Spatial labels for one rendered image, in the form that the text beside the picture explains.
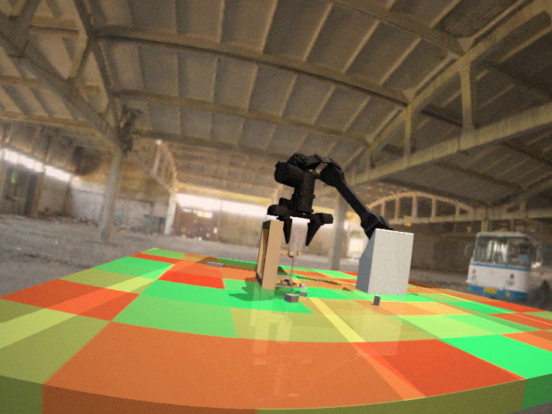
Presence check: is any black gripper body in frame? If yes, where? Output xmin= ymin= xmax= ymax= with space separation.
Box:
xmin=267 ymin=189 xmax=333 ymax=224

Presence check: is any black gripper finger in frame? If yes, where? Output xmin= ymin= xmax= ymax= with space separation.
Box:
xmin=276 ymin=217 xmax=293 ymax=244
xmin=305 ymin=223 xmax=324 ymax=247

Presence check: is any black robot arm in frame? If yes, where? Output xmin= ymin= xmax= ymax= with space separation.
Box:
xmin=274 ymin=153 xmax=394 ymax=239

